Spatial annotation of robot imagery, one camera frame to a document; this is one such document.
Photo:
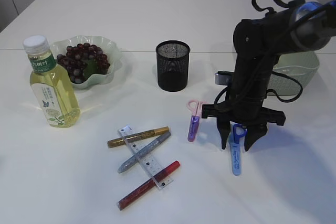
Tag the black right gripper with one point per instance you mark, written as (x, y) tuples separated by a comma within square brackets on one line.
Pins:
[(248, 111)]

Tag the blue scissors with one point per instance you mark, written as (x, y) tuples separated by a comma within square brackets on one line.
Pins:
[(238, 132)]

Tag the pink purple scissors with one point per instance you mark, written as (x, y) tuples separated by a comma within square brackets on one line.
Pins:
[(195, 107)]

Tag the clear plastic ruler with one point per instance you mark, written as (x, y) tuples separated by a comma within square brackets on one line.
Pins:
[(149, 164)]

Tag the purple artificial grape bunch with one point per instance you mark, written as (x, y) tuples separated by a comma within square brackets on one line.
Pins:
[(82, 61)]

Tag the yellow tea bottle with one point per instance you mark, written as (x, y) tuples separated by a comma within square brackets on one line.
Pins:
[(51, 84)]

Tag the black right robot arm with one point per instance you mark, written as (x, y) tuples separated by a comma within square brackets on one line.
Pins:
[(259, 43)]

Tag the silver glitter pen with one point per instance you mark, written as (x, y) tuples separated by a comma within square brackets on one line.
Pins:
[(143, 152)]

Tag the green plastic woven basket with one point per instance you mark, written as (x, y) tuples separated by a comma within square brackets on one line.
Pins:
[(300, 66)]

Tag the black mesh pen holder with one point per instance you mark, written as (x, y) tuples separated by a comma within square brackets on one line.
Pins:
[(172, 60)]

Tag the gold glitter pen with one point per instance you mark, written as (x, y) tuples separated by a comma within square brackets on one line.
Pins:
[(137, 136)]

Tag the red glitter pen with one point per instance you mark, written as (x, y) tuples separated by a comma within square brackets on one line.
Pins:
[(148, 185)]

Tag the green wavy glass plate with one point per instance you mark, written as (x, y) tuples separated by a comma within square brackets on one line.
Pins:
[(108, 46)]

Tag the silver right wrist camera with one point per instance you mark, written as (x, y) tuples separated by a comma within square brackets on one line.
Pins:
[(223, 78)]

